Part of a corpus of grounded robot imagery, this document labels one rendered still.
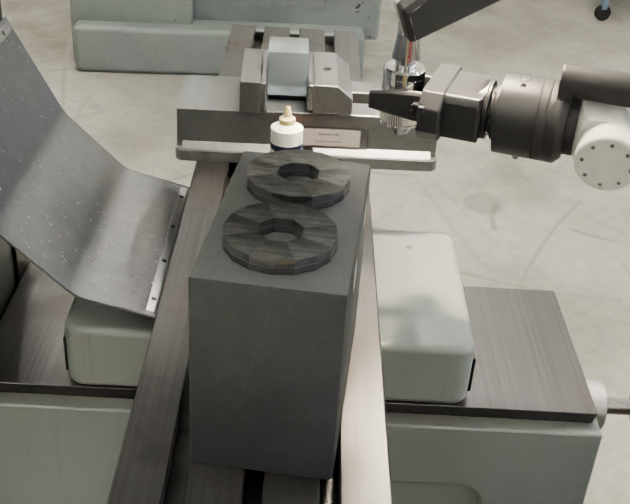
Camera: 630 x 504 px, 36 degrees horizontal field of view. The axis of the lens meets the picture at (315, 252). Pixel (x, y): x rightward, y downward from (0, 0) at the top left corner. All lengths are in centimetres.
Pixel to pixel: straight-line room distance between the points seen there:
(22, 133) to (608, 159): 69
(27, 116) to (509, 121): 60
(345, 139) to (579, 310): 165
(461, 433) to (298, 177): 49
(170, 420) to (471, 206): 249
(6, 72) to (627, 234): 239
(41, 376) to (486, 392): 56
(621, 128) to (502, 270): 196
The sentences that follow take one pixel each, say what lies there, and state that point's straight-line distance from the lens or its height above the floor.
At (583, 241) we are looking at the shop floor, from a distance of 320.
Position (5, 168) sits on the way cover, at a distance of 118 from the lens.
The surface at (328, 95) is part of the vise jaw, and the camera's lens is 127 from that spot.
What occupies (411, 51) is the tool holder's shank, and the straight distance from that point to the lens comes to 107.
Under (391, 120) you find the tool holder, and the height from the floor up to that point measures 110.
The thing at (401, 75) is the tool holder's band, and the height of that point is 116.
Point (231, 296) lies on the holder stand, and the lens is 72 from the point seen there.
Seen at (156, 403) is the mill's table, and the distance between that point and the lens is 89.
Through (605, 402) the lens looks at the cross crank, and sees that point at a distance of 141.
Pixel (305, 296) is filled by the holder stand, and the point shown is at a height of 114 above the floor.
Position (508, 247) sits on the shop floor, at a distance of 308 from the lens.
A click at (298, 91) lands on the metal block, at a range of 130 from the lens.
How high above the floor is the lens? 154
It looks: 32 degrees down
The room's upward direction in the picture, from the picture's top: 4 degrees clockwise
